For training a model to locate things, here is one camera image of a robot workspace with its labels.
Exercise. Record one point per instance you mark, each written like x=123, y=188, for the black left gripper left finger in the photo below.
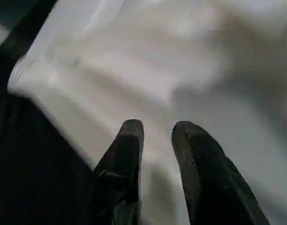
x=122, y=175

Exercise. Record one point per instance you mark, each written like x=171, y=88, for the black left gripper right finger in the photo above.
x=209, y=182

